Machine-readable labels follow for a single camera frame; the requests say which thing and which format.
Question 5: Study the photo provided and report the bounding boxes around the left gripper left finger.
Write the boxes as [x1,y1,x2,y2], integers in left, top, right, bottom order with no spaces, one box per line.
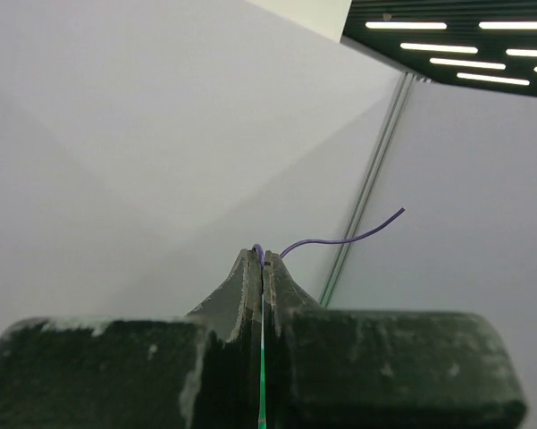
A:
[0,250,263,428]

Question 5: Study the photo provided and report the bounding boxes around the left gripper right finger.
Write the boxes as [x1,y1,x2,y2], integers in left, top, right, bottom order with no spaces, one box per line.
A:
[263,252,528,428]

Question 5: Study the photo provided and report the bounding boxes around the purple cable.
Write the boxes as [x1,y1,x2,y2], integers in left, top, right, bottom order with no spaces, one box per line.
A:
[251,206,406,269]

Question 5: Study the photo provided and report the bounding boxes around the ceiling light panel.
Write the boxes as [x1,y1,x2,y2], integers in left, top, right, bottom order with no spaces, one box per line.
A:
[343,1,537,97]

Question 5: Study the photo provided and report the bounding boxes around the aluminium frame rail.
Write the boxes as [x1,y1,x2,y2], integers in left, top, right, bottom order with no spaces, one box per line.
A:
[319,72,415,307]

